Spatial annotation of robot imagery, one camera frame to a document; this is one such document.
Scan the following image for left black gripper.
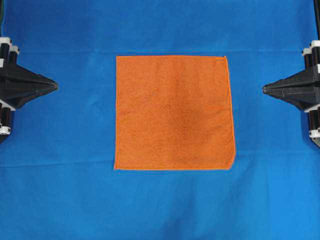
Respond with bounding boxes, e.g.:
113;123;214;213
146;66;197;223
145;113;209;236
0;37;59;143

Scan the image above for blue table cloth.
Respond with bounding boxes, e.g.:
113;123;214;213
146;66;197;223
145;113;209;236
0;0;320;240

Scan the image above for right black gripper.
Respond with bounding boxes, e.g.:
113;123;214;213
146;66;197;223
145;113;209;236
262;40;320;147

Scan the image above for orange towel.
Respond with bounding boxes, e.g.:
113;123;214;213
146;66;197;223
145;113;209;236
114;55;236;171

